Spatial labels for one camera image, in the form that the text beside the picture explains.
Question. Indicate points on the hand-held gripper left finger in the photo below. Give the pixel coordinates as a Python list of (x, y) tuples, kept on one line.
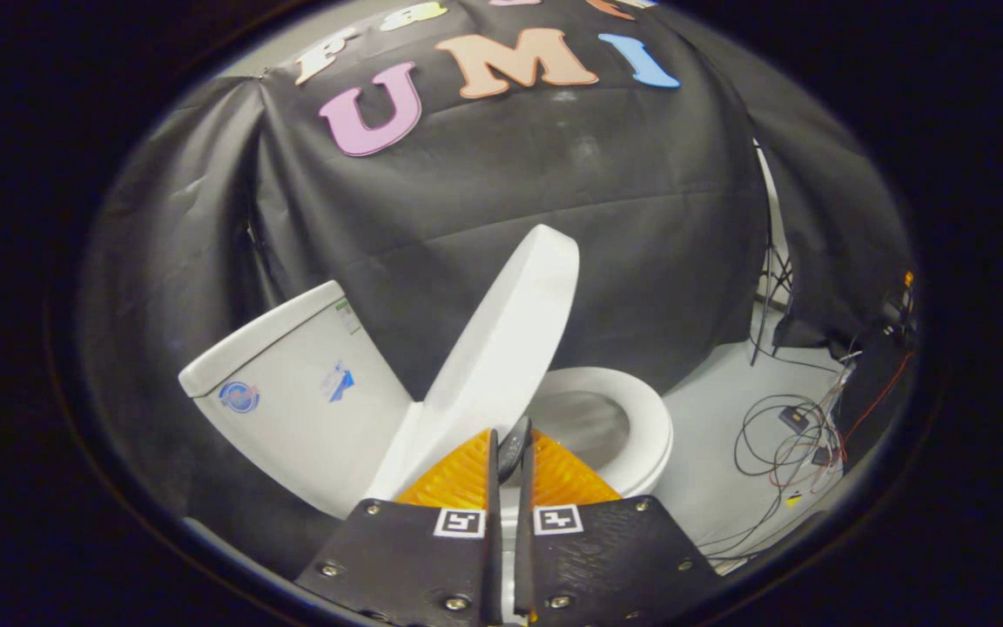
[(494, 540)]

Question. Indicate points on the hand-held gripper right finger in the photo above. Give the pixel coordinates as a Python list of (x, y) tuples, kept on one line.
[(525, 540)]

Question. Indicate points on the white toilet lid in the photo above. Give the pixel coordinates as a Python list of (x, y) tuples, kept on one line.
[(501, 348)]

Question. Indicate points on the white toilet seat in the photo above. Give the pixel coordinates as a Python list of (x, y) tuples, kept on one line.
[(651, 427)]

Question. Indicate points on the white toilet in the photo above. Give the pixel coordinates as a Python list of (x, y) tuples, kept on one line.
[(292, 409)]

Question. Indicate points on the small black adapter box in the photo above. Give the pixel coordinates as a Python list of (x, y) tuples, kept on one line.
[(794, 418)]

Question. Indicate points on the black backdrop cloth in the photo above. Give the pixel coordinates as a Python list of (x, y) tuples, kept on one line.
[(484, 200)]

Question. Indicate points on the black light stand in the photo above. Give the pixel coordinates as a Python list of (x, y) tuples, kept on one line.
[(771, 261)]

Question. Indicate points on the black cloth covered table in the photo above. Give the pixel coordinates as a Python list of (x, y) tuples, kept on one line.
[(871, 392)]

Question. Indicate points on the black and orange device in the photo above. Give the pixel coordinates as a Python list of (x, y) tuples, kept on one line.
[(900, 313)]

